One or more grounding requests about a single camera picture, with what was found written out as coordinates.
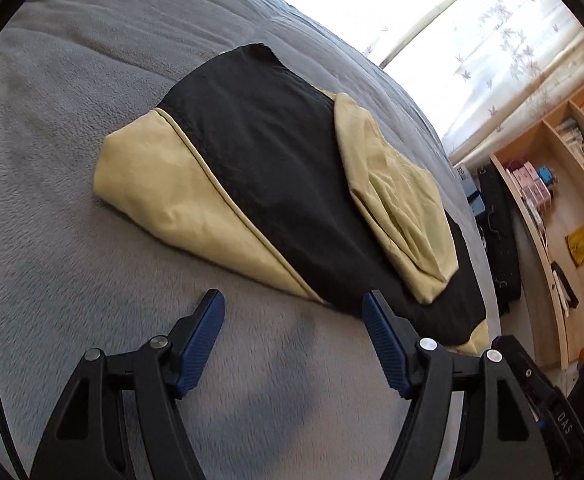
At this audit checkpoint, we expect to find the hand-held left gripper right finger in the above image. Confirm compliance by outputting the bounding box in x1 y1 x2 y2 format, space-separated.
362 289 565 480

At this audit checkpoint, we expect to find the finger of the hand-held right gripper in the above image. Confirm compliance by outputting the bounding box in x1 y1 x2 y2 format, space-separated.
492 334 548 403

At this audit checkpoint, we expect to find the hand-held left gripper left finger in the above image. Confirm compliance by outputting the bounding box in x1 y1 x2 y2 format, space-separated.
29 289 225 480

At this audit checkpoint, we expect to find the yellow and black jacket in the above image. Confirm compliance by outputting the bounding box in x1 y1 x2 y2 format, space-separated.
92 44 490 356

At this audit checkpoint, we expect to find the black remote control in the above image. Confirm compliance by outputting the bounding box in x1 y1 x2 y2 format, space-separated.
549 260 580 318

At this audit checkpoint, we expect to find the black bag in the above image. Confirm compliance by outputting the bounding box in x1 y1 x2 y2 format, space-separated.
474 164 523 316

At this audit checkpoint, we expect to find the wooden shelf unit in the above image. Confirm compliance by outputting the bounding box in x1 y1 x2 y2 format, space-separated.
489 67 584 371

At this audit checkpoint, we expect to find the blue and white box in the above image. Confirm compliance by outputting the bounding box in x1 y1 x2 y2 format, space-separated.
454 164 488 221

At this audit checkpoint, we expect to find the stack of pink boxes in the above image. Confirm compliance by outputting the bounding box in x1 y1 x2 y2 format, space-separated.
504 159 553 211

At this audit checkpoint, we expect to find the grey fleece blanket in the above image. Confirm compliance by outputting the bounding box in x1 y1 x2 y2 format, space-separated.
0 0 503 480

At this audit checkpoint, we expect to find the white floral curtain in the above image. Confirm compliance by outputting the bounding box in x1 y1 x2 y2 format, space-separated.
212 0 584 161

